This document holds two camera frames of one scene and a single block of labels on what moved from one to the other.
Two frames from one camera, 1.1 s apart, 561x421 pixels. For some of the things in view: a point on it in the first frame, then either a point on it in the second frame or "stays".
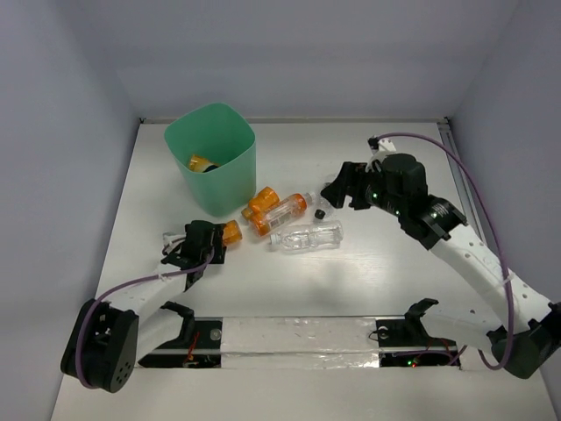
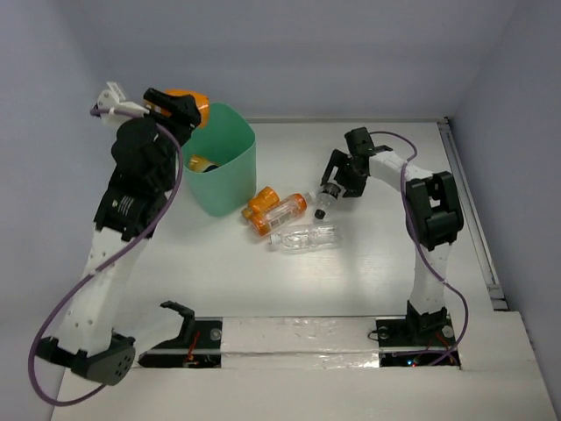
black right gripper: [355, 174] to [354, 188]
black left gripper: [215, 241] to [176, 110]
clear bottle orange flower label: [281, 212] stays
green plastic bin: [214, 148] stays
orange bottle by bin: [259, 205] stays
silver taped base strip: [299, 342] stays
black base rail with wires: [202, 350] stays
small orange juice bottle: [231, 232] to [202, 102]
